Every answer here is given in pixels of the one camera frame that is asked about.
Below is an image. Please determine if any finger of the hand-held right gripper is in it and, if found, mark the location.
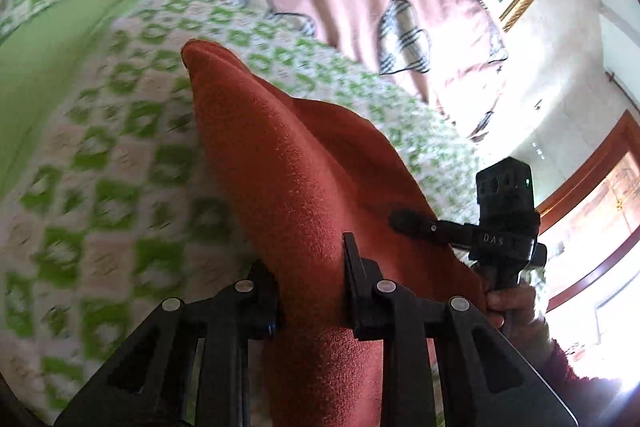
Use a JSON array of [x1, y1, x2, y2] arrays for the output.
[[388, 209, 473, 251]]

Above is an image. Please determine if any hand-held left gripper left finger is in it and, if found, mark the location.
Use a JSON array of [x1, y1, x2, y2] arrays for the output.
[[52, 259, 281, 427]]

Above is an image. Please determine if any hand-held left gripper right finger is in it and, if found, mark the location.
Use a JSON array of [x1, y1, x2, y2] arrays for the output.
[[342, 232, 581, 427]]

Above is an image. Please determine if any orange knit sweater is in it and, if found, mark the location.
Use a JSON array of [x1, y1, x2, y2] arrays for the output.
[[180, 39, 490, 427]]

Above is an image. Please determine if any person's right hand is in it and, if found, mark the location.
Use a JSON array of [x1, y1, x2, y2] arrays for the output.
[[484, 279, 552, 349]]

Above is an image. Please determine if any green patterned bedsheet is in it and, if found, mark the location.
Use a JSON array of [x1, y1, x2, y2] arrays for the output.
[[0, 0, 482, 427]]

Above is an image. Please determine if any wooden door frame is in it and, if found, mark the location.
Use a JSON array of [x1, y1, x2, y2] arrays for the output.
[[534, 109, 640, 314]]

